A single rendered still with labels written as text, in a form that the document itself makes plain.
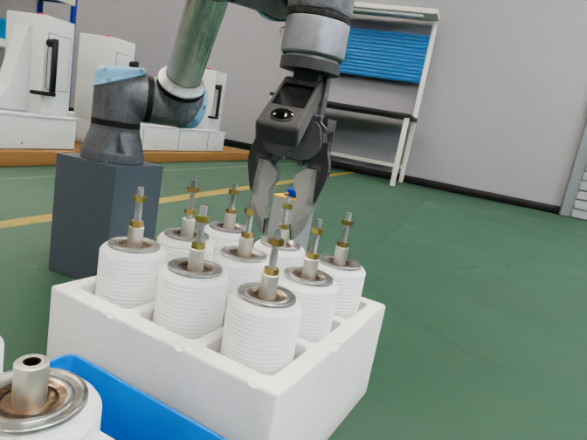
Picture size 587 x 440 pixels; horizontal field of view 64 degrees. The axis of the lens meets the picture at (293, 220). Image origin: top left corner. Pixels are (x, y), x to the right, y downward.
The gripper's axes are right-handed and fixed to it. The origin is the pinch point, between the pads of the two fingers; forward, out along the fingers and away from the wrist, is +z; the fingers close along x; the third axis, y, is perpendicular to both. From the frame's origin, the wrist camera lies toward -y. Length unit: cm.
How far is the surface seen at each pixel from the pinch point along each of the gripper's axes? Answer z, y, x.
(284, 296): 9.0, 1.4, -2.1
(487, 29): -148, 525, -61
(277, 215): 7.3, 41.9, 11.3
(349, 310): 15.8, 20.3, -9.4
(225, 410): 21.1, -7.3, 0.5
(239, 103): -24, 556, 225
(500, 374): 34, 54, -43
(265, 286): 7.7, -0.5, 0.1
